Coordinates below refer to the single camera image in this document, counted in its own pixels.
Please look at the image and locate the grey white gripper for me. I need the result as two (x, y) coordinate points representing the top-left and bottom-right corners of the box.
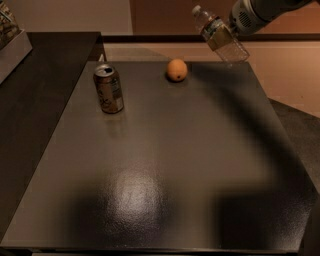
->
(206, 0), (268, 51)

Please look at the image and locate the clear plastic water bottle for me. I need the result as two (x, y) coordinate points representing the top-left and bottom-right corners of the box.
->
(192, 5), (249, 64)

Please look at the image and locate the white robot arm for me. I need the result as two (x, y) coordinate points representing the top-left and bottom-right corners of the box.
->
(202, 0), (313, 54)

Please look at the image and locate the orange fruit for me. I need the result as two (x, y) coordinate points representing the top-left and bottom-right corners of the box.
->
(166, 59), (188, 82)

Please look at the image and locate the opened aluminium soda can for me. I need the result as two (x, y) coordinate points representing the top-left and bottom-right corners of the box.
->
(93, 63), (124, 114)

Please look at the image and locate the dark side table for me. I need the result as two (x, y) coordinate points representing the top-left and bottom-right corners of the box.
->
(0, 32), (103, 241)

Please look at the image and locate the grey box with snacks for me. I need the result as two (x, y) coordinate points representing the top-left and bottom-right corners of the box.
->
(0, 0), (33, 84)

